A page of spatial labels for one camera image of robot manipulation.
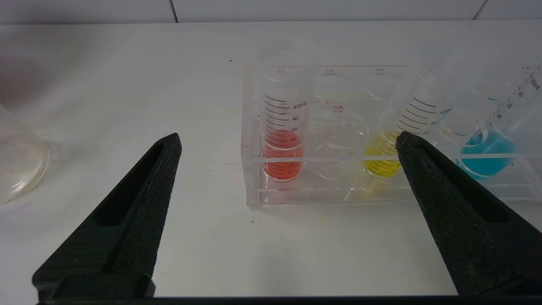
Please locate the test tube with yellow pigment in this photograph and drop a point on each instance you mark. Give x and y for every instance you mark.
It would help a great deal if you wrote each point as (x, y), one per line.
(381, 161)

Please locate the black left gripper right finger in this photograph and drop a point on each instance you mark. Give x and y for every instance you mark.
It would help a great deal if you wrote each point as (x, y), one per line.
(461, 228)

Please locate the test tube with red pigment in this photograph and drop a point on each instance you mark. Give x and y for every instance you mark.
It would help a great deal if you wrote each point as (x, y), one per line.
(283, 156)

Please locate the clear acrylic test tube rack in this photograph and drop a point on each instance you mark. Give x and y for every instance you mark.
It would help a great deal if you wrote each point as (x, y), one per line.
(338, 195)

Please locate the test tube with blue pigment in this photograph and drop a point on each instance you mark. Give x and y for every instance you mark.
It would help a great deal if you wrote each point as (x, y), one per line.
(487, 156)

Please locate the clear glass beaker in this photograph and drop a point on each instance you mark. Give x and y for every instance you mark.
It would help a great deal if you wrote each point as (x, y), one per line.
(19, 169)

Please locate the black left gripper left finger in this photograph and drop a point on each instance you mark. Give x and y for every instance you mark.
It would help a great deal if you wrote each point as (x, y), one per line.
(127, 220)

